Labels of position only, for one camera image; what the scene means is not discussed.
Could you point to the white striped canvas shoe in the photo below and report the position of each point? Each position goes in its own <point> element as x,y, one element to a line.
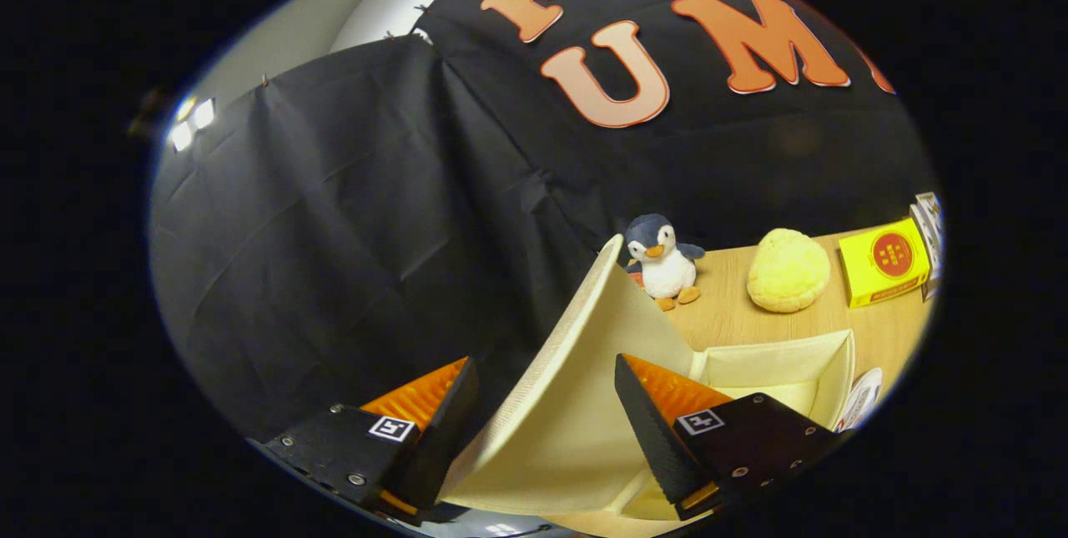
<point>861,396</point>

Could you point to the black backdrop cloth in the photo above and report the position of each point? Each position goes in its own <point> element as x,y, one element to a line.
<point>334,229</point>

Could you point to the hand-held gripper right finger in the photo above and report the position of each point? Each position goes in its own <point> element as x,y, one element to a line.
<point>655,438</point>

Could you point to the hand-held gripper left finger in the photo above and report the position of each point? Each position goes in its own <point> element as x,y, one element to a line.
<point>442,438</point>

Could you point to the yellow book with red circle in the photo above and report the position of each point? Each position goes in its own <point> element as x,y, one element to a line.
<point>884,263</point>

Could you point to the penguin plush toy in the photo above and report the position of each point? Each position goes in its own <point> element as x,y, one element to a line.
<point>667,267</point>

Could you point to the bright light panel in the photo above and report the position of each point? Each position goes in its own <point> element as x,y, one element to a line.
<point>203,113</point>

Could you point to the beige fabric storage box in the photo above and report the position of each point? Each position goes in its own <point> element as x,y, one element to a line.
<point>567,421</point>

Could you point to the yellow round plush toy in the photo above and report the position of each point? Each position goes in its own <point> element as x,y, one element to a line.
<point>788,271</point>

